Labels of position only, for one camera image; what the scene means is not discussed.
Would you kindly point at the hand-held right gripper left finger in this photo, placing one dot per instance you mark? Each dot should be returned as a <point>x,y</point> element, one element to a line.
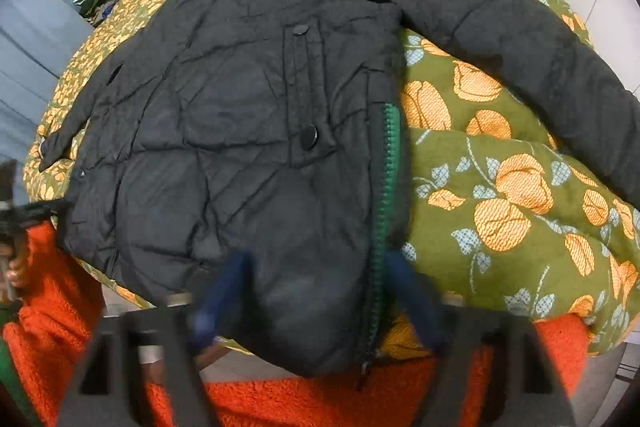
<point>225,292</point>

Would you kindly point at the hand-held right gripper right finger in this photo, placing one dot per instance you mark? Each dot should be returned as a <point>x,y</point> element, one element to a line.
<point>407,287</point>

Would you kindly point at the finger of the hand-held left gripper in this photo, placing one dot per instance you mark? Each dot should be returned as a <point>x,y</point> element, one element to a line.
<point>45,209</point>

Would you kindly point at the black puffer jacket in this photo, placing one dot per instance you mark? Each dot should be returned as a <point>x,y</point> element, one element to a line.
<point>225,132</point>

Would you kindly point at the person's left hand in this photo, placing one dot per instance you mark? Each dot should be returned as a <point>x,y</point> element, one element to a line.
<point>15,269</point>

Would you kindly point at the green floral blanket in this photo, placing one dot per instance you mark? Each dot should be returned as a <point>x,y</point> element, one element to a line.
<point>500,207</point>

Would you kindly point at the orange fleece garment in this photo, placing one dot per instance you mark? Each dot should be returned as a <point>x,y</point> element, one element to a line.
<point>325,399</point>

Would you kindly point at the blue curtain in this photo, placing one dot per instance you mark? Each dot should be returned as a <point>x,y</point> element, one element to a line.
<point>35,22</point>

